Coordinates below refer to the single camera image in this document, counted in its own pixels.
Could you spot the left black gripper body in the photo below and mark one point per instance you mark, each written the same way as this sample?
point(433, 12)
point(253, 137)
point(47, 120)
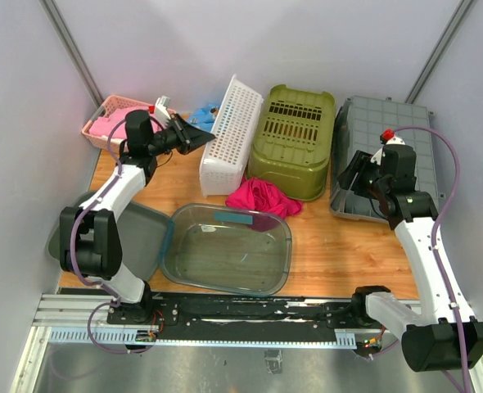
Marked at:
point(164, 141)

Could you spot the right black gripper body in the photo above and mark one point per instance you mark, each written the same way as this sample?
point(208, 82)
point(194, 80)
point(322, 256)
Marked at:
point(367, 179)

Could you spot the large grey plastic bin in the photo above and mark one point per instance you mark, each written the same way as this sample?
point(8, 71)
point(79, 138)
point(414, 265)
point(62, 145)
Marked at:
point(358, 126)

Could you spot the white perforated basket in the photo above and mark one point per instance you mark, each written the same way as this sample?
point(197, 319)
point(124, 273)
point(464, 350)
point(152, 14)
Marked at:
point(224, 159)

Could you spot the green plastic basin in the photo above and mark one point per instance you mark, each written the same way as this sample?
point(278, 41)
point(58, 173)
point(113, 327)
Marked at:
point(293, 140)

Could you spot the clear plastic container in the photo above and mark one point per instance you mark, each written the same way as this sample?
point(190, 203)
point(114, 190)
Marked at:
point(237, 251)

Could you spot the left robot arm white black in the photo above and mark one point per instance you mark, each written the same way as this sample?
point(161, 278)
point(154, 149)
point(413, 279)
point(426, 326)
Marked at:
point(89, 243)

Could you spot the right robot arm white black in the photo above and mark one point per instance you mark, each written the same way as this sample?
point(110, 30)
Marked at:
point(445, 334)

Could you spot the blue packet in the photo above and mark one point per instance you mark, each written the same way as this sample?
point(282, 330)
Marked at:
point(203, 118)

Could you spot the pink plastic basket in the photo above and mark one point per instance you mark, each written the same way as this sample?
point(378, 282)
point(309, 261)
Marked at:
point(108, 115)

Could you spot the pink folded towel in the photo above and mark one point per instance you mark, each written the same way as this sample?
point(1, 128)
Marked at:
point(103, 126)

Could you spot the magenta crumpled cloth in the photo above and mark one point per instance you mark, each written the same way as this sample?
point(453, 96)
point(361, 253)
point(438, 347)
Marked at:
point(259, 195)

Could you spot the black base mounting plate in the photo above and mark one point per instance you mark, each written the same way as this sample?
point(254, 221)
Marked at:
point(214, 317)

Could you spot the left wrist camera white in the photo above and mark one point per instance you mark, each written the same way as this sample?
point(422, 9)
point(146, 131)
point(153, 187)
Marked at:
point(163, 108)

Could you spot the white cable duct rail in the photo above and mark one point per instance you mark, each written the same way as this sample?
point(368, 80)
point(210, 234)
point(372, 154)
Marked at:
point(343, 341)

